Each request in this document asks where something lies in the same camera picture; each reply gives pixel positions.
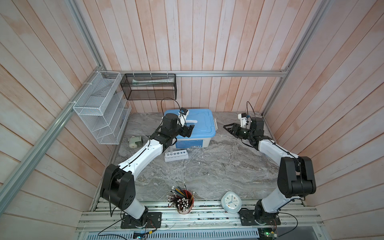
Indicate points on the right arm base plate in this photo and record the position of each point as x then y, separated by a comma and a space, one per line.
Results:
258, 218

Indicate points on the white plastic storage bin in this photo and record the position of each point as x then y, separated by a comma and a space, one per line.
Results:
193, 143

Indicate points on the red cup of pencils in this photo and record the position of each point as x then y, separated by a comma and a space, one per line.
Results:
181, 199

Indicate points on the black wire mesh basket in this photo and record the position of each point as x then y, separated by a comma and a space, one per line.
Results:
140, 87

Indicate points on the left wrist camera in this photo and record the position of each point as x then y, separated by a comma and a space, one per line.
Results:
183, 113

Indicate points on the white test tube rack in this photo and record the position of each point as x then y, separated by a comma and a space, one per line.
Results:
176, 156

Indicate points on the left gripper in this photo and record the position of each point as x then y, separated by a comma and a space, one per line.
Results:
184, 133

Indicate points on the white wire mesh shelf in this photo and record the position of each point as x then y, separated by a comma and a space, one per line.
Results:
103, 109

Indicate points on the blue plastic bin lid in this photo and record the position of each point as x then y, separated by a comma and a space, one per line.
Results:
204, 122

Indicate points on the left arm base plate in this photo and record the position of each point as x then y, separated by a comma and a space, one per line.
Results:
147, 220

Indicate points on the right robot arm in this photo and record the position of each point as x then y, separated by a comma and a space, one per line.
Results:
296, 177

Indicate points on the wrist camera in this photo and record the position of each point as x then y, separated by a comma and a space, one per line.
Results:
183, 113
244, 119

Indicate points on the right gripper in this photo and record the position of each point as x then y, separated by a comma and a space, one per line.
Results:
234, 126

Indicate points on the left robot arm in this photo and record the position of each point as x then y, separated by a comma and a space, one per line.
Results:
118, 186

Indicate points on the green white pencil sharpener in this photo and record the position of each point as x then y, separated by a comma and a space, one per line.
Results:
135, 142

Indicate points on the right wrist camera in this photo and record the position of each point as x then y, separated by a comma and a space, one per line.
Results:
244, 119

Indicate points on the white alarm clock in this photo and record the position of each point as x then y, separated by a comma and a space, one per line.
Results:
231, 202

